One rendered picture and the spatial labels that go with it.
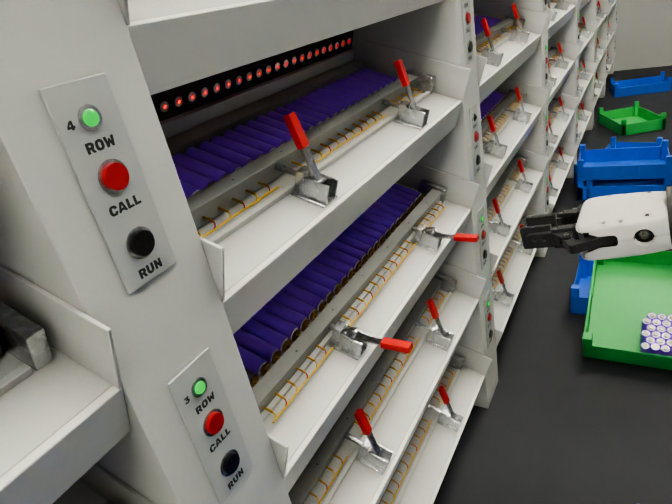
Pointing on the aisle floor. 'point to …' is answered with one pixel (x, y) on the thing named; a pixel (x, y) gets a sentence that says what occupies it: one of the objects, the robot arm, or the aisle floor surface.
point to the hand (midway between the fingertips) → (540, 230)
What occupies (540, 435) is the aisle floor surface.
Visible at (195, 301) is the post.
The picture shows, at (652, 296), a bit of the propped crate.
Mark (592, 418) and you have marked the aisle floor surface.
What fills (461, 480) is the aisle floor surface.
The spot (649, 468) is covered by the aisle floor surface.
